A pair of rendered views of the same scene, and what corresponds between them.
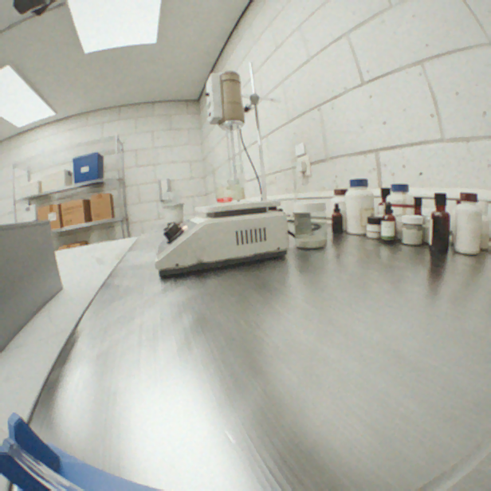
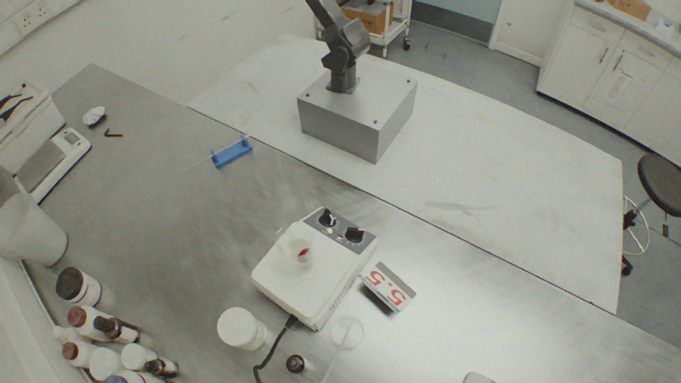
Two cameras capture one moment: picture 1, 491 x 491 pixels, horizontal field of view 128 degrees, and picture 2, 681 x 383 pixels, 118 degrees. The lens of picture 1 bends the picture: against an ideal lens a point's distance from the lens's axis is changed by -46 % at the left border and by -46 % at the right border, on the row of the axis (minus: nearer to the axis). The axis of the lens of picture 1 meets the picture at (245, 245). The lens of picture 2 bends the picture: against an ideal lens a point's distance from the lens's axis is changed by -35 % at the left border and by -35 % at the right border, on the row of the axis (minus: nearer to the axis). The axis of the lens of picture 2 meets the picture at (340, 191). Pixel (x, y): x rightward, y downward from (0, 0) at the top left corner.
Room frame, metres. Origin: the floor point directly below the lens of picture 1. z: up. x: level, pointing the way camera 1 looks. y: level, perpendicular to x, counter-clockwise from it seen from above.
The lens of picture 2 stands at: (0.55, -0.04, 1.43)
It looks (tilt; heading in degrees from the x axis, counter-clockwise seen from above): 55 degrees down; 145
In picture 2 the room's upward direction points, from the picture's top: 3 degrees counter-clockwise
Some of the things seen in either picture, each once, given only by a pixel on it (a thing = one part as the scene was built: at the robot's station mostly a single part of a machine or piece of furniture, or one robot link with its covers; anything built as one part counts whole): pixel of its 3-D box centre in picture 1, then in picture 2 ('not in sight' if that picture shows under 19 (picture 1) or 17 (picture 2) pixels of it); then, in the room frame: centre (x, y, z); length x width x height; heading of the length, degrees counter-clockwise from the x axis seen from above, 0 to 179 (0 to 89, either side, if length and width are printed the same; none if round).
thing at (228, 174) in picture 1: (227, 181); (299, 249); (0.36, 0.02, 1.02); 0.06 x 0.05 x 0.08; 87
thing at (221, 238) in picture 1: (221, 233); (315, 264); (0.37, 0.04, 0.94); 0.22 x 0.13 x 0.08; 109
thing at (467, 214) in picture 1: (468, 222); (92, 323); (0.23, -0.38, 0.95); 0.06 x 0.06 x 0.10
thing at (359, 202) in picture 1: (359, 206); not in sight; (0.48, -0.28, 0.96); 0.07 x 0.07 x 0.13
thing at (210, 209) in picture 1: (234, 206); (302, 267); (0.37, 0.01, 0.98); 0.12 x 0.12 x 0.01; 19
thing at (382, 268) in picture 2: not in sight; (388, 285); (0.47, 0.12, 0.92); 0.09 x 0.06 x 0.04; 6
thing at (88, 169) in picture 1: (69, 229); not in sight; (1.99, 1.96, 0.95); 1.43 x 0.41 x 1.90; 111
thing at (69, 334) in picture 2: (482, 225); (72, 337); (0.23, -0.43, 0.94); 0.03 x 0.03 x 0.09
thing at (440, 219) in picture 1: (440, 221); (115, 329); (0.27, -0.33, 0.95); 0.04 x 0.04 x 0.10
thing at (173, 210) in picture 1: (173, 206); not in sight; (1.37, 0.43, 1.01); 0.14 x 0.14 x 0.21
